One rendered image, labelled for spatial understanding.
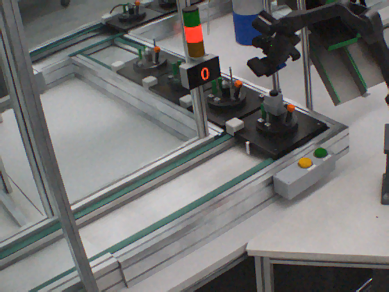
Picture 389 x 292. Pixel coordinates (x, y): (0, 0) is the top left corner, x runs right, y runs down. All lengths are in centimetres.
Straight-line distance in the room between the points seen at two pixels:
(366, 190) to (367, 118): 44
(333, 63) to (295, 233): 68
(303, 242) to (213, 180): 37
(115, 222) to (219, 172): 37
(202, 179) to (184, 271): 36
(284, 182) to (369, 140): 47
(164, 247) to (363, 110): 102
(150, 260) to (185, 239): 12
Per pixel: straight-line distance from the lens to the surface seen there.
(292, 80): 260
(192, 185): 194
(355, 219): 185
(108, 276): 167
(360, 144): 217
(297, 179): 185
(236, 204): 182
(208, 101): 222
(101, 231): 184
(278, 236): 180
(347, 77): 221
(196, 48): 189
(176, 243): 173
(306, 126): 207
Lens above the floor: 204
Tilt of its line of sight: 32 degrees down
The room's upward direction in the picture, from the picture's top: 9 degrees counter-clockwise
